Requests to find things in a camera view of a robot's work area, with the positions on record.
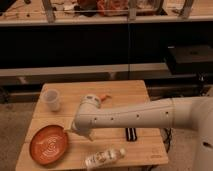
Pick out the translucent plastic cup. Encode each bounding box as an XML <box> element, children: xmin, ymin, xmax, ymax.
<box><xmin>43</xmin><ymin>89</ymin><xmax>60</xmax><ymax>112</ymax></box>

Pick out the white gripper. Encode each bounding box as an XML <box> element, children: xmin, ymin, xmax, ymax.
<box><xmin>65</xmin><ymin>129</ymin><xmax>93</xmax><ymax>141</ymax></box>

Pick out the wooden folding table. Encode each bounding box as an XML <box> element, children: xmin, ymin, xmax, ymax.
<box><xmin>15</xmin><ymin>80</ymin><xmax>168</xmax><ymax>171</ymax></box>

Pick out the orange carrot toy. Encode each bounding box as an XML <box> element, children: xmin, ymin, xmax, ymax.
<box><xmin>100</xmin><ymin>94</ymin><xmax>111</xmax><ymax>101</ymax></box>

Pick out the black box on shelf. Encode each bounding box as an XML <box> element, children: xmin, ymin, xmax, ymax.
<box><xmin>165</xmin><ymin>45</ymin><xmax>213</xmax><ymax>74</ymax></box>

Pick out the black striped rectangular case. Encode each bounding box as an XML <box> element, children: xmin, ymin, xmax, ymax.
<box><xmin>125</xmin><ymin>128</ymin><xmax>137</xmax><ymax>142</ymax></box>

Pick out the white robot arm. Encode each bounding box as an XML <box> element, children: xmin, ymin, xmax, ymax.
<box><xmin>70</xmin><ymin>94</ymin><xmax>213</xmax><ymax>171</ymax></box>

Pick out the clear plastic bottle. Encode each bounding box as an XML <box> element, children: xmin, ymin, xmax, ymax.
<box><xmin>85</xmin><ymin>148</ymin><xmax>126</xmax><ymax>170</ymax></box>

